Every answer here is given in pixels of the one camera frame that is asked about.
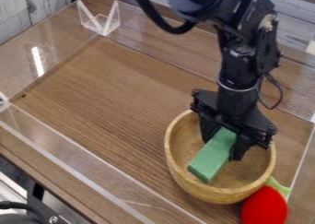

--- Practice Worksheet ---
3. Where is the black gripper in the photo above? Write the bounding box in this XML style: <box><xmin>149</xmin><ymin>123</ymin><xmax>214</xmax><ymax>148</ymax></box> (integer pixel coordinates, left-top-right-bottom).
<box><xmin>191</xmin><ymin>81</ymin><xmax>277</xmax><ymax>160</ymax></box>

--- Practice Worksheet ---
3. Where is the green rectangular block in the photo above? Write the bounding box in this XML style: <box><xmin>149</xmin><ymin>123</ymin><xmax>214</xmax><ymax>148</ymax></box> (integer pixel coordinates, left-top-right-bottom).
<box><xmin>187</xmin><ymin>127</ymin><xmax>237</xmax><ymax>183</ymax></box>

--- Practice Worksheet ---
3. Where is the red plush strawberry toy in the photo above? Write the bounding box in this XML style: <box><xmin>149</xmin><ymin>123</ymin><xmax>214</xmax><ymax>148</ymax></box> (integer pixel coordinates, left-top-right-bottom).
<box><xmin>242</xmin><ymin>176</ymin><xmax>291</xmax><ymax>224</ymax></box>

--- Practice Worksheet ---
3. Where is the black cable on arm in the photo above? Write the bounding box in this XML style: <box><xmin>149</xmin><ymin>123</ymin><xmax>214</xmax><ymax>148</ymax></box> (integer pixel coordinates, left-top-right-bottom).
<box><xmin>257</xmin><ymin>73</ymin><xmax>286</xmax><ymax>111</ymax></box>

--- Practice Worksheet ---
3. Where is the clear acrylic front wall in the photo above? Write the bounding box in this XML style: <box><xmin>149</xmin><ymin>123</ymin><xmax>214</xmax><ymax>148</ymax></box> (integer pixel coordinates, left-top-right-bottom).
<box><xmin>0</xmin><ymin>103</ymin><xmax>206</xmax><ymax>224</ymax></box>

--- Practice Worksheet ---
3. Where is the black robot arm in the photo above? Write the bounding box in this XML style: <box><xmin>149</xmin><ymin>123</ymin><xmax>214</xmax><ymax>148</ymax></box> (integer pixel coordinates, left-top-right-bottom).
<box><xmin>167</xmin><ymin>0</ymin><xmax>282</xmax><ymax>160</ymax></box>

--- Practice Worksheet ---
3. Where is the brown wooden bowl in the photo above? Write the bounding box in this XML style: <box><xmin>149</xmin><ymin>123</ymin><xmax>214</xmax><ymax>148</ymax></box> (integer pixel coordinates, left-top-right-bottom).
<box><xmin>165</xmin><ymin>110</ymin><xmax>277</xmax><ymax>205</ymax></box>

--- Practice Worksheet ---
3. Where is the black cable near floor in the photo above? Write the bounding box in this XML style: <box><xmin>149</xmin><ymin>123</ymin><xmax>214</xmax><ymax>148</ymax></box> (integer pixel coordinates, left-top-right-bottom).
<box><xmin>0</xmin><ymin>200</ymin><xmax>35</xmax><ymax>224</ymax></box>

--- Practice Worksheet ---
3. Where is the black table frame bracket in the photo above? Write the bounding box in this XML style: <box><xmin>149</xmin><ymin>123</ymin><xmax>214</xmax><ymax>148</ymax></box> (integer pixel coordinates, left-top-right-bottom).
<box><xmin>27</xmin><ymin>183</ymin><xmax>71</xmax><ymax>224</ymax></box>

